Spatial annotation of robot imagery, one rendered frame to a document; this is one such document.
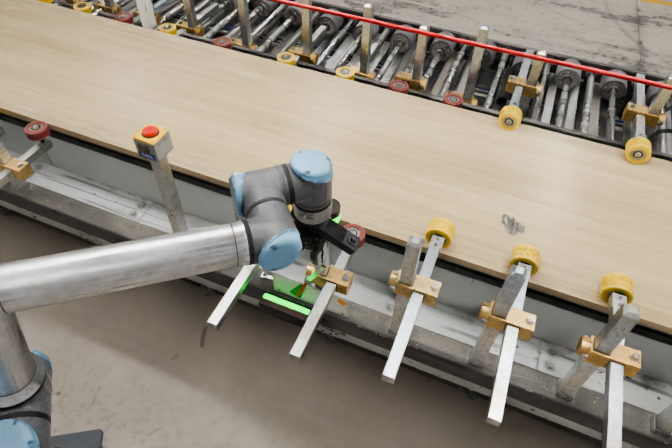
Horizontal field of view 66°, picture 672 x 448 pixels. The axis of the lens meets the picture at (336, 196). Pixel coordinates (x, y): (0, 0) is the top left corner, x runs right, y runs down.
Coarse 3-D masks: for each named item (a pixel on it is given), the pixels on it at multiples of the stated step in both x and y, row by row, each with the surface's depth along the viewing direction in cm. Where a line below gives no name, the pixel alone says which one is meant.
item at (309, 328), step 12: (336, 264) 155; (324, 288) 149; (324, 300) 146; (312, 312) 143; (324, 312) 146; (312, 324) 141; (300, 336) 138; (312, 336) 141; (300, 348) 136; (300, 360) 136
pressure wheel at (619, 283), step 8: (608, 280) 140; (616, 280) 139; (624, 280) 139; (632, 280) 140; (608, 288) 139; (616, 288) 138; (624, 288) 137; (632, 288) 138; (608, 296) 141; (632, 296) 137
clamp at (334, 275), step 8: (312, 264) 153; (312, 272) 151; (328, 272) 151; (336, 272) 152; (344, 272) 152; (320, 280) 152; (328, 280) 150; (336, 280) 150; (352, 280) 153; (336, 288) 151; (344, 288) 150
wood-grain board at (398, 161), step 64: (0, 0) 256; (0, 64) 217; (64, 64) 218; (128, 64) 219; (192, 64) 220; (256, 64) 221; (64, 128) 189; (128, 128) 190; (192, 128) 191; (256, 128) 192; (320, 128) 193; (384, 128) 193; (448, 128) 194; (384, 192) 170; (448, 192) 171; (512, 192) 172; (576, 192) 172; (640, 192) 173; (448, 256) 154; (576, 256) 154; (640, 256) 154; (640, 320) 140
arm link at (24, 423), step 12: (0, 420) 122; (12, 420) 120; (24, 420) 123; (36, 420) 125; (48, 420) 129; (0, 432) 118; (12, 432) 119; (24, 432) 119; (36, 432) 123; (48, 432) 127; (0, 444) 117; (12, 444) 117; (24, 444) 117; (36, 444) 119; (48, 444) 125
